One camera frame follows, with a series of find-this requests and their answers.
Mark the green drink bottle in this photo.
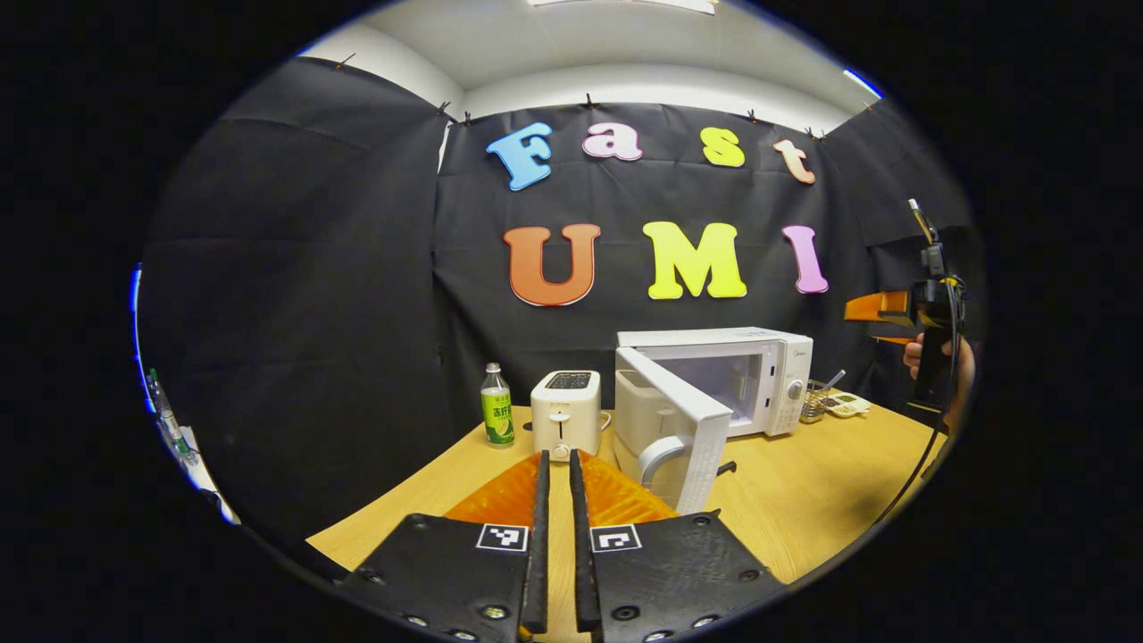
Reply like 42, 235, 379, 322
480, 363, 516, 447

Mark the black cable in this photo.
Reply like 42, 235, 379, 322
880, 277, 965, 528

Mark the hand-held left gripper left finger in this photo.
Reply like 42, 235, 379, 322
342, 449, 552, 643

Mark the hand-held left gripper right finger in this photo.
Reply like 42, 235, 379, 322
569, 449, 787, 643

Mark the white microwave oven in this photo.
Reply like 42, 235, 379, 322
613, 327, 815, 516

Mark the white toaster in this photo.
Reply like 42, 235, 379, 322
530, 371, 603, 463

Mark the black backdrop cloth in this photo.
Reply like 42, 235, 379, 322
138, 55, 983, 537

